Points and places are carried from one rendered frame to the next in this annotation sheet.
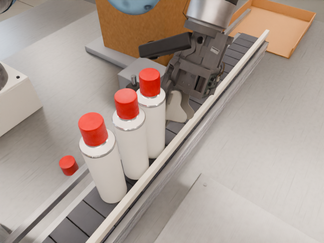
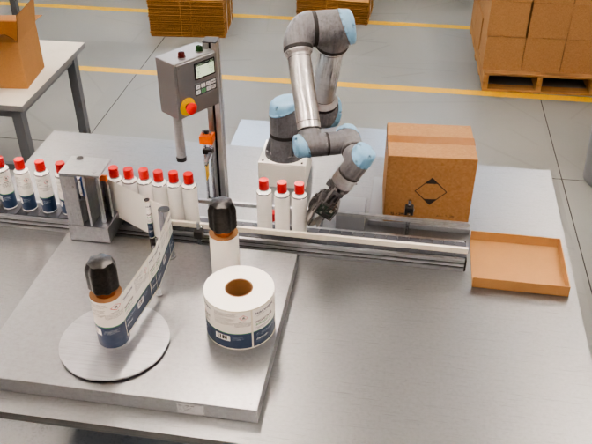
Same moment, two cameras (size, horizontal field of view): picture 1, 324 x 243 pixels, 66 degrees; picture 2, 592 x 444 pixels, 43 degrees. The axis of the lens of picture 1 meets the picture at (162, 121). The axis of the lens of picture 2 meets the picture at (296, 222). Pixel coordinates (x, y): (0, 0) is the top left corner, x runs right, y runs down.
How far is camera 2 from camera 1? 2.22 m
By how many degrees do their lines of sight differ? 48
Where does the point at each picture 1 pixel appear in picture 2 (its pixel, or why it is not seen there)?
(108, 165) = (260, 202)
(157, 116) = (294, 204)
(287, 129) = (373, 295)
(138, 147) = (277, 210)
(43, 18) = not seen: hidden behind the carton
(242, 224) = (277, 273)
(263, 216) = (286, 278)
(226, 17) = (339, 182)
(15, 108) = (288, 177)
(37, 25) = (381, 145)
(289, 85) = (430, 291)
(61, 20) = not seen: hidden behind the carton
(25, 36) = not seen: hidden behind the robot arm
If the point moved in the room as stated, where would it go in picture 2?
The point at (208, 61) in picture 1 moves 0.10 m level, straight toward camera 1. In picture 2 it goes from (326, 197) to (296, 202)
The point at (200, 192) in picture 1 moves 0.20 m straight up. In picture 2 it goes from (284, 256) to (284, 205)
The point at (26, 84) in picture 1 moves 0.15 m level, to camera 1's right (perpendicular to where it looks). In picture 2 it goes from (301, 169) to (320, 188)
